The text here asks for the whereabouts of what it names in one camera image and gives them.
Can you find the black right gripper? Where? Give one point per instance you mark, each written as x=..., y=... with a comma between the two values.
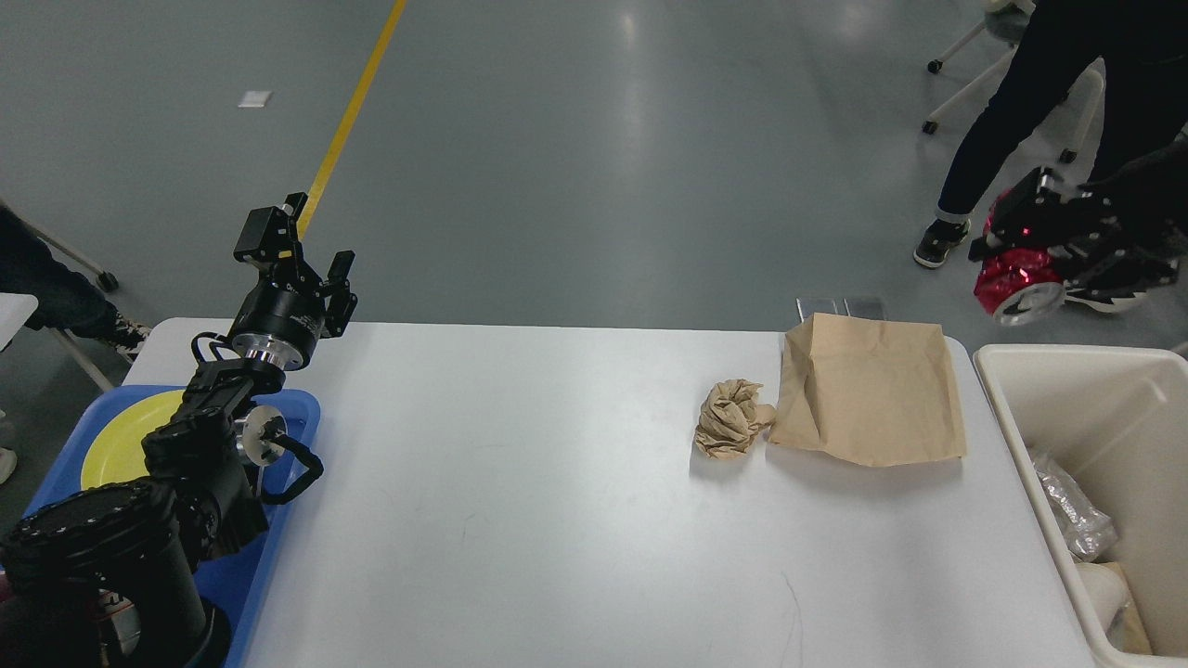
x=1094, y=255

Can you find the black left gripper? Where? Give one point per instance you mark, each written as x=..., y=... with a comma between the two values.
x=282, y=319

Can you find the crushed red soda can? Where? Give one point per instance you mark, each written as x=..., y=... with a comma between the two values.
x=1019, y=288

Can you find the brown paper bag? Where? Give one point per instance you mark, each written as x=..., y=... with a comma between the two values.
x=872, y=392

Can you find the yellow plastic plate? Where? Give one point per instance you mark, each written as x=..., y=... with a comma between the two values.
x=115, y=429

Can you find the white paper cup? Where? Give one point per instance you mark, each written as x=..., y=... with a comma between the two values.
x=1110, y=599

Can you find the brown paper ball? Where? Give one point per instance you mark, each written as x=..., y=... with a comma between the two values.
x=731, y=418

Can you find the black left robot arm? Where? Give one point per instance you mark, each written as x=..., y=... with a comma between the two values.
x=223, y=385

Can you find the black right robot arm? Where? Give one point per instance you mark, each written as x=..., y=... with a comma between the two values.
x=1147, y=196

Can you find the grey office chair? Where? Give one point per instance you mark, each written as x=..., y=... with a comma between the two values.
x=1006, y=21

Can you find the beige plastic bin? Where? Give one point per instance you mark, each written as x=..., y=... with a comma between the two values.
x=1115, y=419

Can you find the person in dark trousers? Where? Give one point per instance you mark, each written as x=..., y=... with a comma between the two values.
x=1142, y=47

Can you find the person leg dark trousers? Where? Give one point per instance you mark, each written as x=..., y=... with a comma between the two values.
x=66, y=299

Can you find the crumpled clear plastic wrap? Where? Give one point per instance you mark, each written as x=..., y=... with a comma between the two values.
x=1087, y=531

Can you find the blue plastic tray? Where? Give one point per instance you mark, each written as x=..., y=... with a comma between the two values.
x=241, y=557

